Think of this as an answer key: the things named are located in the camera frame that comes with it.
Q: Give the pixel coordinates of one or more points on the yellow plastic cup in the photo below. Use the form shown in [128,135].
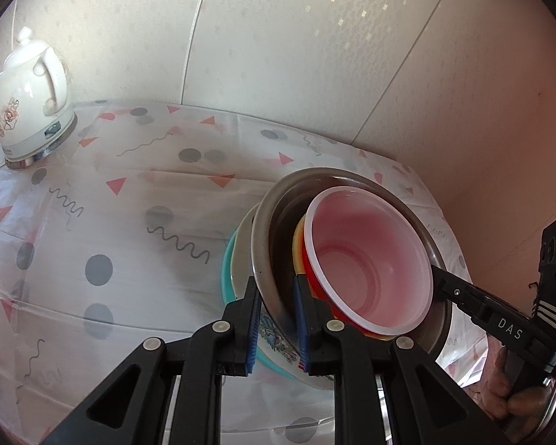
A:
[298,250]

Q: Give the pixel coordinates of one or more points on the silver kettle base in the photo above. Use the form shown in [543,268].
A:
[32,160]

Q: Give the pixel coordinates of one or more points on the white ceramic electric kettle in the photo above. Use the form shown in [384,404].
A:
[23,88]

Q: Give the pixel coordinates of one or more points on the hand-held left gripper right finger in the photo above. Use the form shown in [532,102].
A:
[302,329]

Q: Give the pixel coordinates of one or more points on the white patterned tablecloth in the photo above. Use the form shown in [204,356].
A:
[120,241]

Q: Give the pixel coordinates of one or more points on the person's right hand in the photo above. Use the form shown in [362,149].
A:
[495,394]

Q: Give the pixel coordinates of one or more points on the red plastic cup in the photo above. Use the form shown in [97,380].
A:
[366,259]

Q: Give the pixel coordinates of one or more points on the stainless steel bowl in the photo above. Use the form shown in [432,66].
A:
[278,222]

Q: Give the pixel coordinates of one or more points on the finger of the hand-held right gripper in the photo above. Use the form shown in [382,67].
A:
[509,327]

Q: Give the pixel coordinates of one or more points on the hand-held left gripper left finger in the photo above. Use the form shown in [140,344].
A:
[254,329]

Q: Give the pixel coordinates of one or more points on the white printed enamel bowl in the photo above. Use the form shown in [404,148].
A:
[278,347]

